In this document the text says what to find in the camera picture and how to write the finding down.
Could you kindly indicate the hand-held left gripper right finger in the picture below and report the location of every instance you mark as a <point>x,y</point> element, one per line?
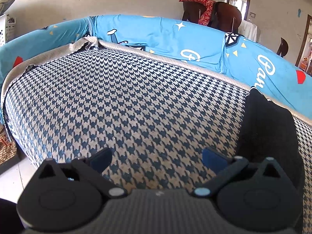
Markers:
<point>214,160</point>

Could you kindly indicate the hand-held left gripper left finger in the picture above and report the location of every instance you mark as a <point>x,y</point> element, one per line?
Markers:
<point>101,159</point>

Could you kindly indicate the plain black garment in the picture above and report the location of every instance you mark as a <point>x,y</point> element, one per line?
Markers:
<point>265,126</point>

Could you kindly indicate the houndstooth seat cover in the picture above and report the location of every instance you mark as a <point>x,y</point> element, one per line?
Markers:
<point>121,102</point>

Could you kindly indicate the dark chair back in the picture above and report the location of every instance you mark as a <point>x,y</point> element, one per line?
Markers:
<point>283,48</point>

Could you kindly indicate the white tablecloth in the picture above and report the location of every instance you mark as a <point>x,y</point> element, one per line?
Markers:
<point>248,30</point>

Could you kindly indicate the blue printed sofa cover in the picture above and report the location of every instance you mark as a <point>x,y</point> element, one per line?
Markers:
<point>158,34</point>

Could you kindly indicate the brown wooden chair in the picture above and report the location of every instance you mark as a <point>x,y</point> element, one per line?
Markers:
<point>190,12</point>
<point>226,14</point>

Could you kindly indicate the red patterned cloth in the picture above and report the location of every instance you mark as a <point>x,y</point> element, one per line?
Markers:
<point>204,4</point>

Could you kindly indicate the white laundry basket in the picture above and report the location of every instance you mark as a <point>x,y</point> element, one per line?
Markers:
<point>8,29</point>

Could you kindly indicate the grey cushion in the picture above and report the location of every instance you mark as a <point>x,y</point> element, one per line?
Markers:
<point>7,2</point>

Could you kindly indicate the brown door frame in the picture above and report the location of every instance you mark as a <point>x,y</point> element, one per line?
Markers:
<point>303,41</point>
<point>249,2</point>

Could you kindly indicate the wall socket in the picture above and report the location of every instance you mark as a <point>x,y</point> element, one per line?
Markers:
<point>252,14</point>

